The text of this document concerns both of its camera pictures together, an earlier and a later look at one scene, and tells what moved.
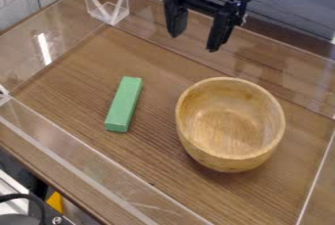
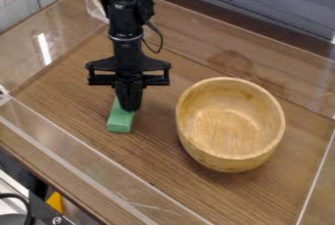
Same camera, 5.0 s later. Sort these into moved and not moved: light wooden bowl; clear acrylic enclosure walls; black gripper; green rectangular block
Moved: black gripper
Not moved: light wooden bowl; green rectangular block; clear acrylic enclosure walls
